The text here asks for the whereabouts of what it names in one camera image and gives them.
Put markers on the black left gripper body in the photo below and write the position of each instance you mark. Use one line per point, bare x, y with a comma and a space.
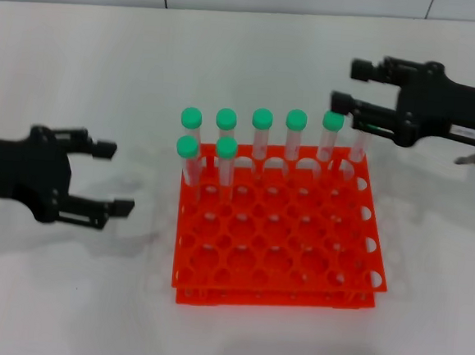
20, 168

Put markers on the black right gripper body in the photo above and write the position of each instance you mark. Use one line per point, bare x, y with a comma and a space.
444, 107

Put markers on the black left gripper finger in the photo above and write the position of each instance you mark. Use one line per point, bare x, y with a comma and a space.
120, 208
104, 150

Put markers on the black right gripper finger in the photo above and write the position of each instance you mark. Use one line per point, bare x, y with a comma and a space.
363, 70
342, 102

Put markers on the green capped clear test tube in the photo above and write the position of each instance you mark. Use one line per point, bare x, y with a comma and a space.
191, 117
359, 148
187, 147
297, 119
226, 118
333, 121
226, 147
263, 118

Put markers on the orange plastic test tube rack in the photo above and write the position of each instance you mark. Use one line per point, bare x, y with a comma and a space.
281, 255

